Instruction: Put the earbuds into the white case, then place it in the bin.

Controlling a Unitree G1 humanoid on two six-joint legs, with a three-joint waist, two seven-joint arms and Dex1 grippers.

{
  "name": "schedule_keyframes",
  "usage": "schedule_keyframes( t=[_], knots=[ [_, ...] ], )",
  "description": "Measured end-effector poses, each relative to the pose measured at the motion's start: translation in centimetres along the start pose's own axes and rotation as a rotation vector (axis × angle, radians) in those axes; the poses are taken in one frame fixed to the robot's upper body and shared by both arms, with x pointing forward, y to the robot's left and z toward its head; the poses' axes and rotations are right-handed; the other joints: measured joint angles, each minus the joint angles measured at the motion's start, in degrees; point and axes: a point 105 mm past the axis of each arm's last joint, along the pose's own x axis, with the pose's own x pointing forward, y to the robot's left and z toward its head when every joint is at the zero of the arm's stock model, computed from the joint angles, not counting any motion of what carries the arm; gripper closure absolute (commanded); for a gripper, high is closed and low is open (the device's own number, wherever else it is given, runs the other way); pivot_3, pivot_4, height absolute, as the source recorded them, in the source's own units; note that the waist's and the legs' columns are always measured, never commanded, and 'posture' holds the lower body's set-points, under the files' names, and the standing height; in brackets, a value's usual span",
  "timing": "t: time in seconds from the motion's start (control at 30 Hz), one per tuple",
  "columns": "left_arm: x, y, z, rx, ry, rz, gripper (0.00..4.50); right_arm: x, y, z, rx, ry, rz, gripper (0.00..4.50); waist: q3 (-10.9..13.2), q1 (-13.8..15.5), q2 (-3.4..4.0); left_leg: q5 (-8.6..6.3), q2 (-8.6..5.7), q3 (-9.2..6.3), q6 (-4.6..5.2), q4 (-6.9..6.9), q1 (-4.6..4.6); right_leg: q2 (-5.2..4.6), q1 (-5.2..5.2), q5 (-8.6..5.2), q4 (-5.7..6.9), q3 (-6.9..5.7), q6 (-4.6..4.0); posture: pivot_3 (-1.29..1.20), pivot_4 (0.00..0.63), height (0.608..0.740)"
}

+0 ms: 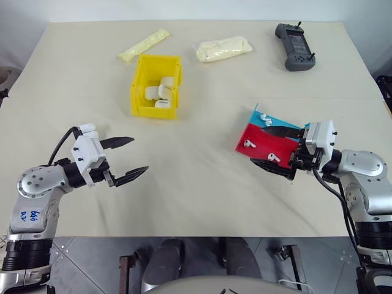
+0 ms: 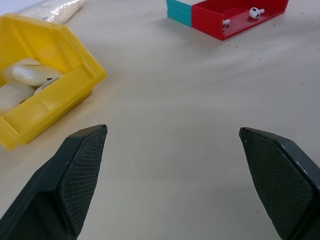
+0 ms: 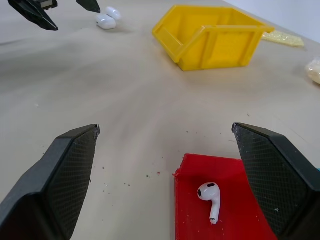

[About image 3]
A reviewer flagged red plastic tray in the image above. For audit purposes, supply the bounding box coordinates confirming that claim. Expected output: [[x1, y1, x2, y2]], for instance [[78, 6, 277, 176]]
[[171, 153, 279, 240]]

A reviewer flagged white earbud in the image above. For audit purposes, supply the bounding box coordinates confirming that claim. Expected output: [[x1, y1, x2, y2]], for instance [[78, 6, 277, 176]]
[[196, 181, 222, 225]]

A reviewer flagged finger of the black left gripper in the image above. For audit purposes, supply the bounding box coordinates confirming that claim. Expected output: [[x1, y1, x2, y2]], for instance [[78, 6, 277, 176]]
[[8, 0, 59, 32], [76, 0, 101, 14]]

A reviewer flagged white earbud charging case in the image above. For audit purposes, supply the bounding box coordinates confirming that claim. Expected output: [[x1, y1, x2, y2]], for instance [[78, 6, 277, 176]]
[[95, 6, 122, 31]]

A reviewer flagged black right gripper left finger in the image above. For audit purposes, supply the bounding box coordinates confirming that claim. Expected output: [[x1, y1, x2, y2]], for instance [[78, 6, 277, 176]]
[[0, 123, 101, 240]]

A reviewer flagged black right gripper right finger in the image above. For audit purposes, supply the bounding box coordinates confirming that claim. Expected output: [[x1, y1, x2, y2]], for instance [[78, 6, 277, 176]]
[[231, 122, 320, 240]]

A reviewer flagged pale yellow flat sponge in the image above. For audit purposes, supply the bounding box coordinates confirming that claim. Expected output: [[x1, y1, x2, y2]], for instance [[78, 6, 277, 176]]
[[261, 30, 305, 48]]

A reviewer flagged pale yellow crumpled object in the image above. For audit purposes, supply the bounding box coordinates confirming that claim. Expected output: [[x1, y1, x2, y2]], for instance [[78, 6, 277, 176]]
[[305, 56, 320, 85]]

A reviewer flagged yellow plastic bin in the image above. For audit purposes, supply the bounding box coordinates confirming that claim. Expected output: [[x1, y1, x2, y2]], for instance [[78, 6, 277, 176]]
[[151, 4, 276, 72]]

